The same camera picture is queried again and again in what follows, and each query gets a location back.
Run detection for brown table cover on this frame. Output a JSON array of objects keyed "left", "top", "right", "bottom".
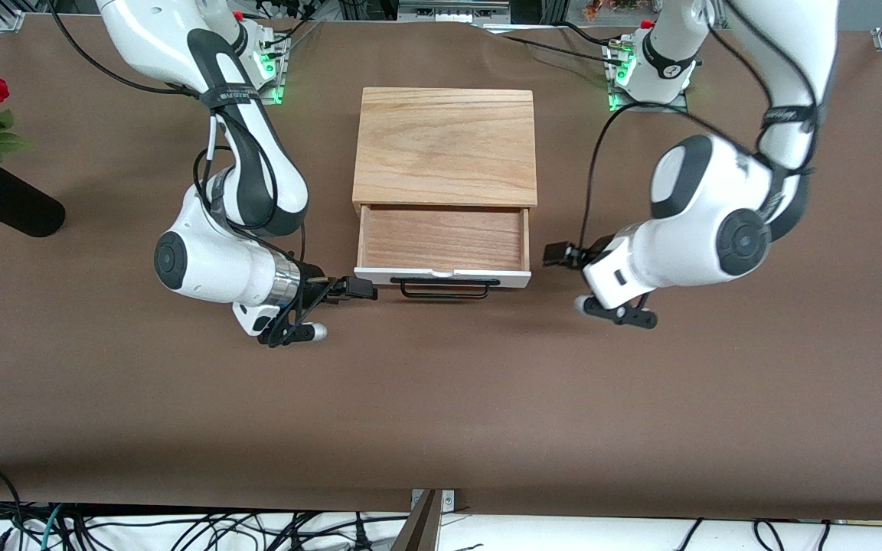
[{"left": 0, "top": 14, "right": 882, "bottom": 523}]

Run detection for black right camera bracket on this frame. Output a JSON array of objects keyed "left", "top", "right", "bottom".
[{"left": 257, "top": 302, "right": 316, "bottom": 348}]

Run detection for orange leafy decoration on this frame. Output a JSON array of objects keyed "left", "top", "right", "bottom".
[{"left": 582, "top": 0, "right": 645, "bottom": 22}]

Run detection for small silver metal bracket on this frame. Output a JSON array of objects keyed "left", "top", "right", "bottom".
[{"left": 410, "top": 488, "right": 457, "bottom": 512}]

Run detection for wooden drawer with white front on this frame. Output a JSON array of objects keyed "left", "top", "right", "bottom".
[{"left": 354, "top": 204, "right": 532, "bottom": 289}]

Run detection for wooden drawer cabinet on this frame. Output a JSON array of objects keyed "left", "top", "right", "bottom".
[{"left": 352, "top": 86, "right": 540, "bottom": 224}]

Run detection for black base cable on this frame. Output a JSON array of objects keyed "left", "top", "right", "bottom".
[
  {"left": 479, "top": 29, "right": 627, "bottom": 65},
  {"left": 271, "top": 11, "right": 318, "bottom": 48},
  {"left": 557, "top": 21, "right": 627, "bottom": 50}
]

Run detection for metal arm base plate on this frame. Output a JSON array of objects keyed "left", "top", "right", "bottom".
[
  {"left": 606, "top": 38, "right": 691, "bottom": 114},
  {"left": 242, "top": 31, "right": 289, "bottom": 105}
]

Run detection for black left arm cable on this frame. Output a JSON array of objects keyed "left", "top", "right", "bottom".
[{"left": 579, "top": 0, "right": 825, "bottom": 246}]

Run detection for dark grey metal post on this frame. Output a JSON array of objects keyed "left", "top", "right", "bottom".
[{"left": 391, "top": 490, "right": 443, "bottom": 551}]

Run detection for teal cable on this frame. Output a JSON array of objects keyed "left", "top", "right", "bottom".
[{"left": 41, "top": 503, "right": 67, "bottom": 551}]

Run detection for black cylindrical vase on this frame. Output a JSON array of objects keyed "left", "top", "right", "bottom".
[{"left": 0, "top": 162, "right": 67, "bottom": 239}]

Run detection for black left camera bracket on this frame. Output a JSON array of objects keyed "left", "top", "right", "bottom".
[{"left": 583, "top": 295, "right": 659, "bottom": 331}]

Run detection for grey metal equipment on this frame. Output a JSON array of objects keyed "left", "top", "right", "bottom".
[{"left": 397, "top": 0, "right": 512, "bottom": 24}]

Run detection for black metal drawer handle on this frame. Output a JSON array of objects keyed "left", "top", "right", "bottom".
[{"left": 390, "top": 277, "right": 501, "bottom": 300}]

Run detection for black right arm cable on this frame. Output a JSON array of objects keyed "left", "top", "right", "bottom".
[{"left": 47, "top": 0, "right": 309, "bottom": 266}]

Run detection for black camera bracket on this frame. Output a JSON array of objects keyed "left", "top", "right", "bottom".
[
  {"left": 257, "top": 302, "right": 316, "bottom": 348},
  {"left": 583, "top": 295, "right": 659, "bottom": 331}
]

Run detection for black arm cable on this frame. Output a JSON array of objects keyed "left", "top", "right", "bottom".
[
  {"left": 579, "top": 0, "right": 825, "bottom": 246},
  {"left": 47, "top": 0, "right": 309, "bottom": 266}
]

